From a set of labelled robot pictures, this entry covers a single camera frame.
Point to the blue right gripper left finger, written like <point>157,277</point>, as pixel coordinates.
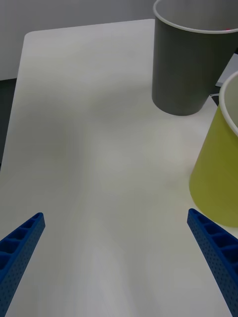
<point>17,255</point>

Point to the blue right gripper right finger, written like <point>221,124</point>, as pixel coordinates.
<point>218,250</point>

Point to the yellow-green bin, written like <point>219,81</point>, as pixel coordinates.
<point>218,168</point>

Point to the grey bin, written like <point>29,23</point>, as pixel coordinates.
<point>183,69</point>

